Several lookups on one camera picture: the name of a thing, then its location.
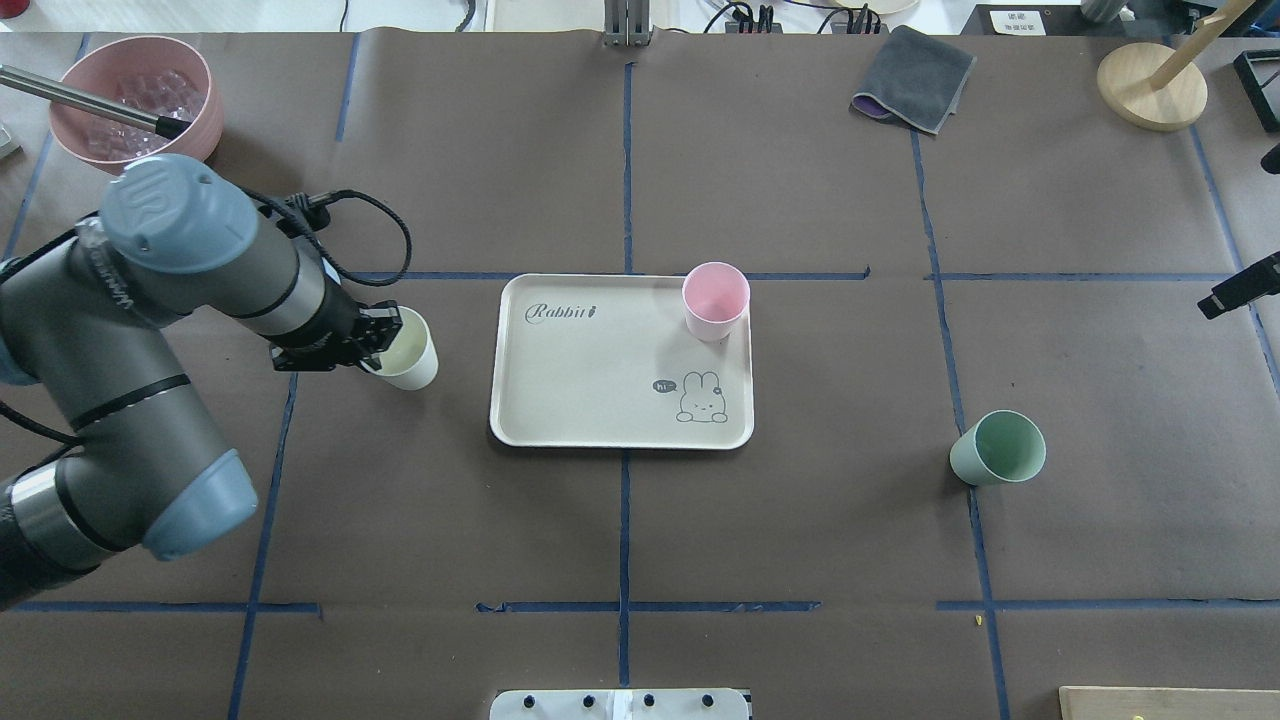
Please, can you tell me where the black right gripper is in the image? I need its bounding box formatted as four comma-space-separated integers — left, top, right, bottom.
1197, 252, 1279, 319

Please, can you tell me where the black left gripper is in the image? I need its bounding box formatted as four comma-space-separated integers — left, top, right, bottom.
270, 300, 403, 372

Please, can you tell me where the pale yellow cup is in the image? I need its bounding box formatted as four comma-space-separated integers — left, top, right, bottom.
358, 306, 439, 391

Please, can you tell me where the green cup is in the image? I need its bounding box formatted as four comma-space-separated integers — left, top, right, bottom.
948, 409, 1047, 487

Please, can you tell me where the pink cup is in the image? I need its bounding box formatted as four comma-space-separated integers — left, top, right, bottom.
681, 261, 751, 342

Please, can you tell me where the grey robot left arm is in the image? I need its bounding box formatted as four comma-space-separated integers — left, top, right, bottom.
3, 152, 404, 609

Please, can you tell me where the cream rabbit tray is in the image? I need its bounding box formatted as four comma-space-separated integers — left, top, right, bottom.
489, 274, 755, 451

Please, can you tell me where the wooden round stand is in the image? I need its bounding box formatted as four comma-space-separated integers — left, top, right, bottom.
1096, 1, 1256, 132

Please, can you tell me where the pink bowl with ice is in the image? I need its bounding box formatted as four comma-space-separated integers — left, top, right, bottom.
47, 35, 225, 176

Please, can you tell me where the metal tongs black tip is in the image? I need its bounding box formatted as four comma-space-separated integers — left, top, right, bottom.
1, 65, 193, 140

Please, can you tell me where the grey folded cloth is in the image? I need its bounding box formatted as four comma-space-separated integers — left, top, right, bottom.
850, 26, 977, 136

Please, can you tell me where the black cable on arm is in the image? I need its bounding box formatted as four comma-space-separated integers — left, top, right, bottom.
239, 187, 413, 288

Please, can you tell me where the black frame object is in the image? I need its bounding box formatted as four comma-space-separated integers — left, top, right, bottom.
1231, 49, 1279, 135

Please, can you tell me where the grey metal post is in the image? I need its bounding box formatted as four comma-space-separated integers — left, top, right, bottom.
602, 0, 653, 47

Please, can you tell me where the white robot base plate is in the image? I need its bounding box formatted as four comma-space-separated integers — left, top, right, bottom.
489, 687, 753, 719

